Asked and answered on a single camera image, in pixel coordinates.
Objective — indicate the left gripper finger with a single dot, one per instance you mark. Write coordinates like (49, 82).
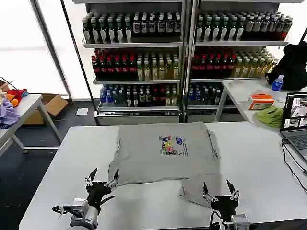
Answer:
(112, 181)
(90, 178)

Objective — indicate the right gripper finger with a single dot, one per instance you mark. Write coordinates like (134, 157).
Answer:
(233, 191)
(208, 194)

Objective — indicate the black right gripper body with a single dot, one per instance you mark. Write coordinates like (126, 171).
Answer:
(226, 206)

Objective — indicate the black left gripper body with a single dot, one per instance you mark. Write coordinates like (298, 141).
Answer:
(96, 191)

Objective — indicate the grey printed T-shirt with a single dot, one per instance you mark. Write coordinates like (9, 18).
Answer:
(165, 155)

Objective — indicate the white paper sheet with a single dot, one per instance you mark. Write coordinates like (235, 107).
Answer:
(82, 111)

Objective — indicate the green cloth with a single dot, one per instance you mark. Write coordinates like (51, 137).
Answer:
(271, 116)

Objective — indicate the brown cardboard box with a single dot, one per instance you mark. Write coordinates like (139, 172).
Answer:
(51, 103)

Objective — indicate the grey open laptop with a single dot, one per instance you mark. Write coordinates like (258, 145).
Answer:
(296, 124)

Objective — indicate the orange tissue box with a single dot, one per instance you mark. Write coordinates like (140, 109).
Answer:
(260, 101)

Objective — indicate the white side table with clothes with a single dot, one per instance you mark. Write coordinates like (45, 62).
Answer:
(26, 107)

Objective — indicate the purple cloth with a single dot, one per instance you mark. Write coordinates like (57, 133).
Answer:
(7, 111)

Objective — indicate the red and orange cloth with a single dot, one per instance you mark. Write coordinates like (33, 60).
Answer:
(16, 94)

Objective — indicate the black slanted pole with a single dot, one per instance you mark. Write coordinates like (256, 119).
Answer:
(81, 62)

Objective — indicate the blue water bottle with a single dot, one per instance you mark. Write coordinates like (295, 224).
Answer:
(277, 83)

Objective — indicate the shelf of bottles, dark labels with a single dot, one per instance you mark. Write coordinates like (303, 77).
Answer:
(134, 60)

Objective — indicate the shelf of bottles, green caps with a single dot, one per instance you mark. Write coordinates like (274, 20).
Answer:
(230, 55)

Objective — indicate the black bag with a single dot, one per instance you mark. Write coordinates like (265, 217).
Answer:
(292, 64)

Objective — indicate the grey window frame post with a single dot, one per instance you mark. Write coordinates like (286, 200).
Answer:
(50, 48)

